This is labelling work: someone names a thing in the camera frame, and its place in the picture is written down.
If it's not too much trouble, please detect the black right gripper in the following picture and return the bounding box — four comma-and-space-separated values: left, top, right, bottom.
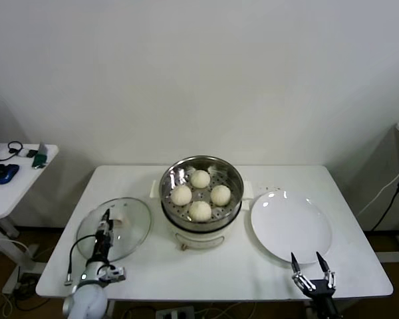
290, 251, 340, 319

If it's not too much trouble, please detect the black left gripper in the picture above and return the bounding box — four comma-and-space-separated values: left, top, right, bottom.
92, 208, 117, 264

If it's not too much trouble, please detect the round glass lid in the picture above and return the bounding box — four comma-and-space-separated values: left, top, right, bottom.
75, 197, 153, 266

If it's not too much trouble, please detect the white steamed baozi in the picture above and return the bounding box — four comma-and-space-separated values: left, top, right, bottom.
209, 185, 233, 206
188, 200, 213, 223
170, 185, 193, 206
190, 169, 211, 189

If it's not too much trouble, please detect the perforated steel steamer basket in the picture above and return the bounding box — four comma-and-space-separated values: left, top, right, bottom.
158, 155, 245, 231

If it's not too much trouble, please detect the white oval plate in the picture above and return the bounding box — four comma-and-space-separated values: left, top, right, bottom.
251, 190, 333, 265

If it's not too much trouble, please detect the green and grey gadget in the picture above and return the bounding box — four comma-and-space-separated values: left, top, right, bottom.
31, 142, 50, 171

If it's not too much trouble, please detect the white electric cooker pot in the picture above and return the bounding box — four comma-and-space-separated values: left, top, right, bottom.
150, 179, 255, 253

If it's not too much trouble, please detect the white side table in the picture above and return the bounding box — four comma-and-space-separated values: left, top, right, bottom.
0, 143, 60, 296

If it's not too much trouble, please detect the blue computer mouse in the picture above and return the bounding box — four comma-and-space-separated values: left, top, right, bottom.
0, 164, 21, 185

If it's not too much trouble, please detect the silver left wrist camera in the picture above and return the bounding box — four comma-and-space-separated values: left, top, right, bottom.
99, 265, 127, 283

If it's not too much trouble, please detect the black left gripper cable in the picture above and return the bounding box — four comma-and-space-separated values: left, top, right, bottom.
65, 234, 99, 286

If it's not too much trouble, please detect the white wall cable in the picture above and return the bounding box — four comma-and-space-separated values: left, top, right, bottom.
356, 164, 399, 217

